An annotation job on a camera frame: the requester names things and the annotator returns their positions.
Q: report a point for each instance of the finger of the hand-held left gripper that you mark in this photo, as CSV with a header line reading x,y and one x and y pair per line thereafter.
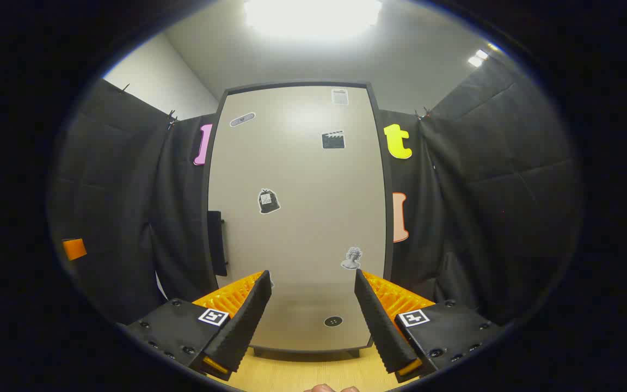
x,y
74,249

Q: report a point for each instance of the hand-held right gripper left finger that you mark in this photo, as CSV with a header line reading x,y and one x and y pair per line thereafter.
x,y
243,326

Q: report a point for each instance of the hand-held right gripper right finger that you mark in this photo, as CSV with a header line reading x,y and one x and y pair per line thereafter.
x,y
381,326

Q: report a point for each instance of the dark grey cabinet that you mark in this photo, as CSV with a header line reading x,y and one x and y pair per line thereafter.
x,y
388,190

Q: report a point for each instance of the grey cabinet door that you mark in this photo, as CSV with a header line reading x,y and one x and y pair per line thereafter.
x,y
302,190

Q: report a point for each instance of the black backdrop cloth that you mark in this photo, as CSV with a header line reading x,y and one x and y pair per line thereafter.
x,y
128,190

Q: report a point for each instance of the small ceiling light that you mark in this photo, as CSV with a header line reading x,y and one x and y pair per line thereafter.
x,y
478,57

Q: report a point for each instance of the large ceiling light panel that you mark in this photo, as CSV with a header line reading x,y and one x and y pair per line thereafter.
x,y
313,16

